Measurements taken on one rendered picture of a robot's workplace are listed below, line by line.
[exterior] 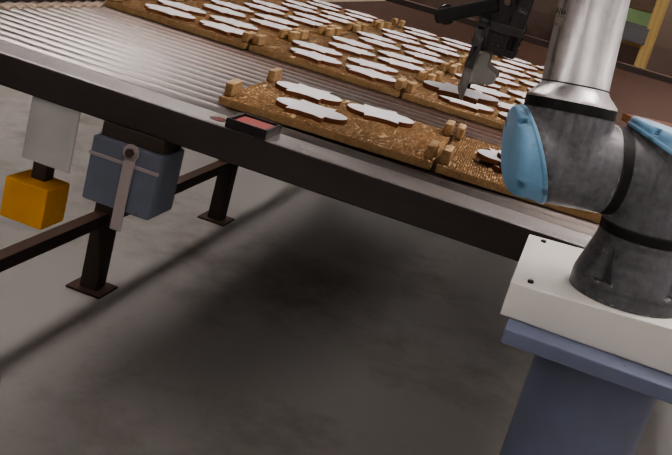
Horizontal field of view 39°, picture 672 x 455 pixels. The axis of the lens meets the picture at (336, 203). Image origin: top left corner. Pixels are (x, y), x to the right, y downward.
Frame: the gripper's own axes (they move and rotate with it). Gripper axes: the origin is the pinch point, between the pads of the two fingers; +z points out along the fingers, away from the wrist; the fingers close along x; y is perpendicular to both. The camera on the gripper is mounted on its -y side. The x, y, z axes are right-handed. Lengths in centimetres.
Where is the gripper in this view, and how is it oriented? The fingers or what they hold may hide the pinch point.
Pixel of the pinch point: (461, 91)
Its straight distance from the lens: 176.8
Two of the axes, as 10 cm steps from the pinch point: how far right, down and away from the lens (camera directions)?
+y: 9.3, 3.3, -1.4
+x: 2.2, -2.2, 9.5
